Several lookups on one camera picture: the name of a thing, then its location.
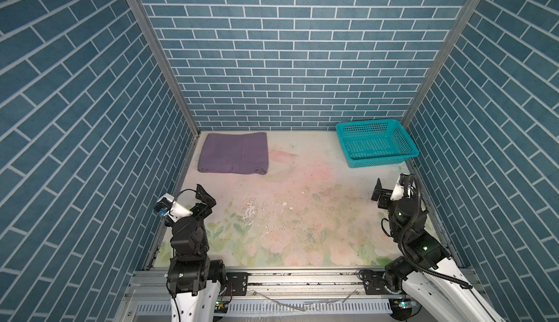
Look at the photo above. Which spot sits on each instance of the aluminium corner post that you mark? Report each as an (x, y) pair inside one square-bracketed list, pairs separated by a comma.
[(153, 42), (442, 55)]

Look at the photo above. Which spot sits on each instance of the left side aluminium rail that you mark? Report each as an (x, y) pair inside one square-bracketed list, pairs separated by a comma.
[(161, 229)]

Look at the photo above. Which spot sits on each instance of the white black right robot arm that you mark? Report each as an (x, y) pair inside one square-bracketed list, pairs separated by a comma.
[(425, 271)]

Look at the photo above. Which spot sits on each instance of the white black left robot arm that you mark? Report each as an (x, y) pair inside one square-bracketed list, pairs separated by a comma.
[(194, 280)]

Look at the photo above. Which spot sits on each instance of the white vented cable duct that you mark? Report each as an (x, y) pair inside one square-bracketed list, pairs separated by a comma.
[(266, 308)]

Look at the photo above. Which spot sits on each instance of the left rear aluminium corner post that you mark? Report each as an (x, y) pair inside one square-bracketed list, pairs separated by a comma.
[(153, 42)]

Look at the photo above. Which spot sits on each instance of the teal plastic basket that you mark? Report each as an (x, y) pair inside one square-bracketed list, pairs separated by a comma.
[(372, 143)]

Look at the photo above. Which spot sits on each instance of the right rear aluminium corner post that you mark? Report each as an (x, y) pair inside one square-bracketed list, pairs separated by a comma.
[(442, 55)]

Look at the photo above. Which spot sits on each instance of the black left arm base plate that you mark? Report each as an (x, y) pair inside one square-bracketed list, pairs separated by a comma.
[(236, 285)]

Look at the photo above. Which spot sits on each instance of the purple trousers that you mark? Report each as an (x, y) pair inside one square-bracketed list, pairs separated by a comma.
[(243, 154)]

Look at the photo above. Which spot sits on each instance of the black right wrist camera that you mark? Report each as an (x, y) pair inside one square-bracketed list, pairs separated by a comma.
[(401, 189)]

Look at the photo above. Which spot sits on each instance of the aluminium front rail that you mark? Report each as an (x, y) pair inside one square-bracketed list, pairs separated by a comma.
[(288, 283)]

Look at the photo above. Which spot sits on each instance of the aluminium rail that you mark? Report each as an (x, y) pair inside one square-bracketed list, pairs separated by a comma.
[(161, 229), (434, 216), (288, 283)]

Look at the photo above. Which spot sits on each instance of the right side aluminium rail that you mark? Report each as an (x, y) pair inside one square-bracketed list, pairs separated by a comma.
[(434, 216)]

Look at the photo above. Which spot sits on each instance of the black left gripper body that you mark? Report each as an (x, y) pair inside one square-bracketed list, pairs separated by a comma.
[(201, 213)]

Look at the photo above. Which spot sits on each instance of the right green circuit board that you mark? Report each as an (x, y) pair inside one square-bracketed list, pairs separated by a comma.
[(402, 309)]

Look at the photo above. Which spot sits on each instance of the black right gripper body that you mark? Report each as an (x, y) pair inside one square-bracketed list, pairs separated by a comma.
[(383, 202)]

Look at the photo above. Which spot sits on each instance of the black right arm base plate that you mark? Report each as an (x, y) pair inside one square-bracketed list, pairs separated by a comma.
[(373, 282)]

